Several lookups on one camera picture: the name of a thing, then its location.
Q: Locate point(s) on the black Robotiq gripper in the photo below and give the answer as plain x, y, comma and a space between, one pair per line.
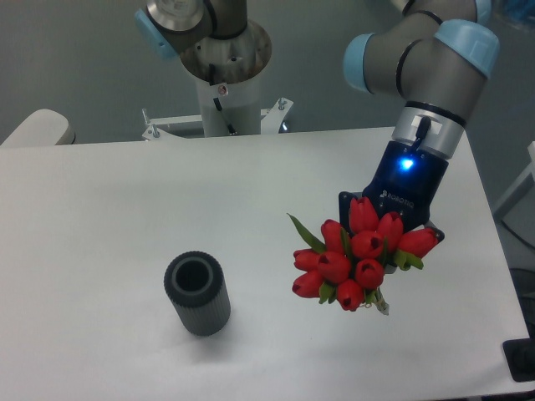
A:
406, 182

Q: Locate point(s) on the red tulip bouquet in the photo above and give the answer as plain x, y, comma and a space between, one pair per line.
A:
348, 267

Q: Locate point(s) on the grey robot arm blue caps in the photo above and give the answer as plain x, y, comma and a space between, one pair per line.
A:
438, 59

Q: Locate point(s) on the black device at table edge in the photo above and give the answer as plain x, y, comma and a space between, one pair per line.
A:
519, 354

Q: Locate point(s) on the dark grey ribbed vase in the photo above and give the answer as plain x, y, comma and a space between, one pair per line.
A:
195, 284

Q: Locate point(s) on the beige chair seat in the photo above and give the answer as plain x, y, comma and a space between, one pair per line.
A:
43, 127

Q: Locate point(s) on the white furniture frame at right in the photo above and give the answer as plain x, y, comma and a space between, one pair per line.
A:
517, 189

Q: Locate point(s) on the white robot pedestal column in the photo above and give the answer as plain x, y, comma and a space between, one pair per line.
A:
229, 109

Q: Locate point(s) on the white pedestal base frame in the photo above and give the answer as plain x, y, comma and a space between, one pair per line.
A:
270, 121

